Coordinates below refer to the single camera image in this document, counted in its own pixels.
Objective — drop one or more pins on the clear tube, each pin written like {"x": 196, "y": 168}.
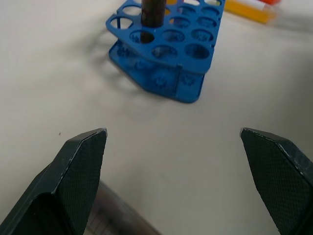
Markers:
{"x": 115, "y": 215}

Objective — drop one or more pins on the yellow orange tube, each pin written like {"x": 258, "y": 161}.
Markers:
{"x": 250, "y": 11}

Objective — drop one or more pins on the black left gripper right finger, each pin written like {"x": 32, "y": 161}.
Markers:
{"x": 281, "y": 176}

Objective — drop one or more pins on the blue test tube rack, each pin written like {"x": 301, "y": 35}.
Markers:
{"x": 168, "y": 50}

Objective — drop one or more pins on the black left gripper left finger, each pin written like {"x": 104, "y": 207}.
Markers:
{"x": 71, "y": 176}

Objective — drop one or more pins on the dark brown test tube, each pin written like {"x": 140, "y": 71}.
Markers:
{"x": 152, "y": 14}

